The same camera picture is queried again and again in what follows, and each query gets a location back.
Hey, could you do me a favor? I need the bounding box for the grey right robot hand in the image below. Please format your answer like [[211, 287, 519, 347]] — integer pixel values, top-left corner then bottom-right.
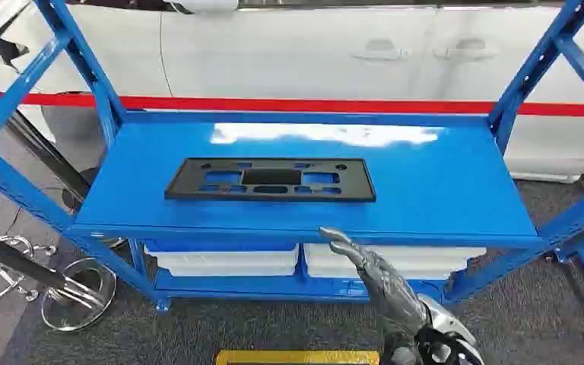
[[318, 227, 430, 338]]

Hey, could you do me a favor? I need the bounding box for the black plastic plate frame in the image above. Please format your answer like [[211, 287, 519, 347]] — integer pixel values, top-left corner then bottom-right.
[[164, 157, 377, 204]]

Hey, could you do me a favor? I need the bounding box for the white plastic bin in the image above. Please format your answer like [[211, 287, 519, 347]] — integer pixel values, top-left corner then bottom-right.
[[303, 243, 487, 281], [144, 243, 300, 278]]

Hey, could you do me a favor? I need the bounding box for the blue metal shelf rack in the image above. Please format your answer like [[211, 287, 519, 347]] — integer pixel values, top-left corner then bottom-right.
[[0, 0, 584, 361]]

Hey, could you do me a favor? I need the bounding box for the yellow floor tape mark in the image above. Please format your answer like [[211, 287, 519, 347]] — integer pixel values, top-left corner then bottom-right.
[[215, 350, 381, 365]]

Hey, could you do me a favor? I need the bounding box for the red barrier belt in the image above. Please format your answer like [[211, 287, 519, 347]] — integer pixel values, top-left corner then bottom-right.
[[0, 92, 584, 119]]

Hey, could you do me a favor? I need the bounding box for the white car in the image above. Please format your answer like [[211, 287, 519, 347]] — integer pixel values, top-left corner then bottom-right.
[[0, 0, 584, 183]]

